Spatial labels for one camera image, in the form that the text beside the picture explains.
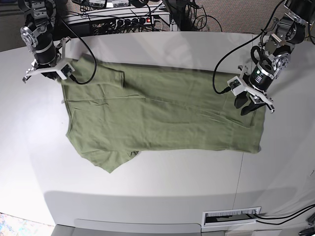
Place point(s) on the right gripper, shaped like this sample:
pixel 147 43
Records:
pixel 48 61

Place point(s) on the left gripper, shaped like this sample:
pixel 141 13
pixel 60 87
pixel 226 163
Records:
pixel 251 98

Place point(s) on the green T-shirt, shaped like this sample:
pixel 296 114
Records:
pixel 119 110

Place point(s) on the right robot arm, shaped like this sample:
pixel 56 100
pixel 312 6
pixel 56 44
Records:
pixel 37 34

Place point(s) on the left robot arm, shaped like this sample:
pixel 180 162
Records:
pixel 271 56

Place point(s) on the black power strip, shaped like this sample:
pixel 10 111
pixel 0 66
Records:
pixel 146 21

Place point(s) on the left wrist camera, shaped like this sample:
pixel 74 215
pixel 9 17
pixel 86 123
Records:
pixel 235 85

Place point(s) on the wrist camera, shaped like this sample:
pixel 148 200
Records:
pixel 235 85
pixel 66 71

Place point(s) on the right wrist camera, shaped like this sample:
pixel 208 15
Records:
pixel 66 71

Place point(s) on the table cable grommet slot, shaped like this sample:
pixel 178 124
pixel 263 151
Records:
pixel 226 218

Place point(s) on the white table leg frame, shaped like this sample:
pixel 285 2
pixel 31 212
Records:
pixel 172 11

